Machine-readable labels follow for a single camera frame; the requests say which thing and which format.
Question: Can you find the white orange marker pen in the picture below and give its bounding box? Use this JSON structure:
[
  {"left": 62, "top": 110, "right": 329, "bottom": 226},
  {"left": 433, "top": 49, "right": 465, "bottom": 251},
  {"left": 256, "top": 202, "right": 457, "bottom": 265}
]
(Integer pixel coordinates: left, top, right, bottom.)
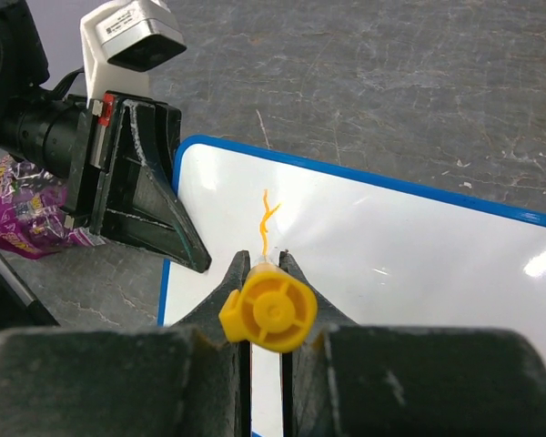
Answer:
[{"left": 218, "top": 256, "right": 319, "bottom": 353}]

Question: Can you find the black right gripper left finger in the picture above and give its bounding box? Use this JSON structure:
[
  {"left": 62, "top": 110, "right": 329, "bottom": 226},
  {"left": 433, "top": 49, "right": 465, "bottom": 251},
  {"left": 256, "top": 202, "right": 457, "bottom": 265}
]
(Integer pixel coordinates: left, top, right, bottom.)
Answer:
[{"left": 0, "top": 250, "right": 251, "bottom": 436}]

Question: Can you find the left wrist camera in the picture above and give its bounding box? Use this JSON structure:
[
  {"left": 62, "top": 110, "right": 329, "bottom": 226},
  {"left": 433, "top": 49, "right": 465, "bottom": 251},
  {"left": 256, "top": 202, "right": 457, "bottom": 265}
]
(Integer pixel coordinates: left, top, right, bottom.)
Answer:
[{"left": 79, "top": 0, "right": 187, "bottom": 102}]

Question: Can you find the purple snack bag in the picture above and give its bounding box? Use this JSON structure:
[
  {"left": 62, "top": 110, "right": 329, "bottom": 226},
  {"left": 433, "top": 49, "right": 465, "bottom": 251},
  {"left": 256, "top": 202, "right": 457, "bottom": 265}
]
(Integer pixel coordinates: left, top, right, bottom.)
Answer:
[{"left": 0, "top": 156, "right": 106, "bottom": 259}]

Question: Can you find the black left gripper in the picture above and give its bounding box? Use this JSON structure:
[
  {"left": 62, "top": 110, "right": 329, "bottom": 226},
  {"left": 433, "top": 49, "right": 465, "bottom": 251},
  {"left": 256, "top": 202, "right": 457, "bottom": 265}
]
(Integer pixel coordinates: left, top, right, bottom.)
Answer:
[{"left": 63, "top": 91, "right": 211, "bottom": 273}]

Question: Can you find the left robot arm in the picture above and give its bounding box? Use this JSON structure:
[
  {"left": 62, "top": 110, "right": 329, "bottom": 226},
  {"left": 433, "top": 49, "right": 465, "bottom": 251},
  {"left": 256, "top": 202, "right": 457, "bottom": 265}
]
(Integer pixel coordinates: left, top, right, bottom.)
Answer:
[{"left": 0, "top": 1, "right": 211, "bottom": 272}]

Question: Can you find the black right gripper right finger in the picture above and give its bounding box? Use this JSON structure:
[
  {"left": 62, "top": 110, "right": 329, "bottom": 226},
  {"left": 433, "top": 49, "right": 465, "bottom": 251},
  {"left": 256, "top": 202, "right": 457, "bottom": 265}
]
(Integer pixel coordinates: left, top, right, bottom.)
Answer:
[{"left": 278, "top": 249, "right": 546, "bottom": 437}]

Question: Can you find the blue framed whiteboard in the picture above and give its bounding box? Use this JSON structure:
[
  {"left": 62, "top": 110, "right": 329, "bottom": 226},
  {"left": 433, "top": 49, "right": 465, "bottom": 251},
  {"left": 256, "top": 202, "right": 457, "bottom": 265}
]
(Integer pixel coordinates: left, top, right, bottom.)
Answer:
[{"left": 158, "top": 136, "right": 546, "bottom": 436}]

